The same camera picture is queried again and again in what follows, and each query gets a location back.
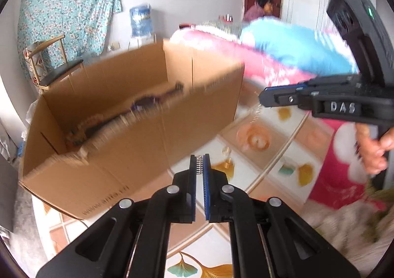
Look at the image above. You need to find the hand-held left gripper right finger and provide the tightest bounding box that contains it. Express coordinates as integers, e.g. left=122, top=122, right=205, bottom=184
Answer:
left=201, top=153, right=361, bottom=278

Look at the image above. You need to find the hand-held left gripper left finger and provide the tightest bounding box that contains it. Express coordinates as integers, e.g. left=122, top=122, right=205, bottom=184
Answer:
left=35, top=155, right=197, bottom=278

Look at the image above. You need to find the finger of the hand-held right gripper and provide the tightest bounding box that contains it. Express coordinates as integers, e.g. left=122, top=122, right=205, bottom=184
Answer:
left=258, top=89, right=313, bottom=110
left=263, top=79, right=312, bottom=94

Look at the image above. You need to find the brown cardboard box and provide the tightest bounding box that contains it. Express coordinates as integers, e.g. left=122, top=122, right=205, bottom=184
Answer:
left=18, top=39, right=245, bottom=220

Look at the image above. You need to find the black and purple wristwatch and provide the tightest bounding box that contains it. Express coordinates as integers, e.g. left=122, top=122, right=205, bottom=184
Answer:
left=89, top=81, right=185, bottom=137

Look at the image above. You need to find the person's right hand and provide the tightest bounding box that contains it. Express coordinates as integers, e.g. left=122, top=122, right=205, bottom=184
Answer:
left=354, top=122, right=394, bottom=175

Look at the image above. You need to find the light blue pillow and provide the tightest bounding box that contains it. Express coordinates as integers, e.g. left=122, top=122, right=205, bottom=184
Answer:
left=240, top=18, right=359, bottom=77

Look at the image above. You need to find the orange patterned tablecloth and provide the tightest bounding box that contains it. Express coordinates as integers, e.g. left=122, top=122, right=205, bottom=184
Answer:
left=31, top=81, right=336, bottom=278

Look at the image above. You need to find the pink floral blanket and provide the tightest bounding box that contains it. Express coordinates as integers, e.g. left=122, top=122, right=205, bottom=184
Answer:
left=170, top=21, right=385, bottom=211

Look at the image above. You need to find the shaggy white and green blanket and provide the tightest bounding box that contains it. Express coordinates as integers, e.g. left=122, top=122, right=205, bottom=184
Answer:
left=303, top=186, right=394, bottom=275

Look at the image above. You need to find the white water dispenser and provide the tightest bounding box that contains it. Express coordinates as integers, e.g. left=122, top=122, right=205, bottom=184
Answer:
left=129, top=35, right=157, bottom=51

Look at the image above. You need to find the blue water cooler bottle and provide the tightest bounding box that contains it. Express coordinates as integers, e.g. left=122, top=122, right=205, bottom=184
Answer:
left=129, top=4, right=153, bottom=38

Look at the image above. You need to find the wooden chair with black seat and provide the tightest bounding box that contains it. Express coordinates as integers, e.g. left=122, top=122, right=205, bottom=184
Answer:
left=25, top=35, right=84, bottom=95

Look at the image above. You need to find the flower print gift bag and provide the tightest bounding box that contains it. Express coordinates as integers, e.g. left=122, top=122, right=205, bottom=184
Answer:
left=24, top=41, right=47, bottom=84

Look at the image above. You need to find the teal floral wall cloth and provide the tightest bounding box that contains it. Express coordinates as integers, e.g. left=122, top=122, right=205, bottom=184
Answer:
left=17, top=0, right=122, bottom=71

